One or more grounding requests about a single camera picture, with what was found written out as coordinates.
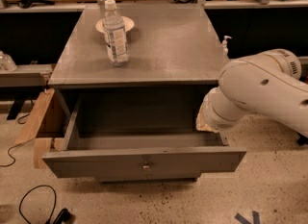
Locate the grey top drawer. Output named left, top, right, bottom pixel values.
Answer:
left=42, top=94, right=246, bottom=178

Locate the grey drawer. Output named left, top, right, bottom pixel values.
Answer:
left=42, top=94, right=246, bottom=178
left=95, top=174, right=200, bottom=183

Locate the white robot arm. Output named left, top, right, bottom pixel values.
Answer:
left=195, top=49, right=308, bottom=137

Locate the grey wooden drawer cabinet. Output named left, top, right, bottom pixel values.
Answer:
left=47, top=3, right=238, bottom=183

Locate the grey bottom drawer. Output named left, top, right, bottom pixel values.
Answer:
left=95, top=174, right=200, bottom=183

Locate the white pump dispenser bottle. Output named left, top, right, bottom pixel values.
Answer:
left=221, top=36, right=232, bottom=56

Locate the black stand leg right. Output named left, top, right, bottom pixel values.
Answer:
left=297, top=134, right=308, bottom=145

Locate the clear plastic water bottle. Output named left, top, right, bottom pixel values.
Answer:
left=103, top=0, right=129, bottom=66

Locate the small white plate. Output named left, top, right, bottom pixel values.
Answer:
left=95, top=16, right=135, bottom=33

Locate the notched wooden block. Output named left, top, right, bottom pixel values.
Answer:
left=33, top=137, right=64, bottom=169

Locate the wooden plank leaning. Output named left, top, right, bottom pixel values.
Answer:
left=15, top=88, right=55, bottom=145

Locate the thin black cable left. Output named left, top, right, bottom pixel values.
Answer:
left=0, top=113, right=33, bottom=169

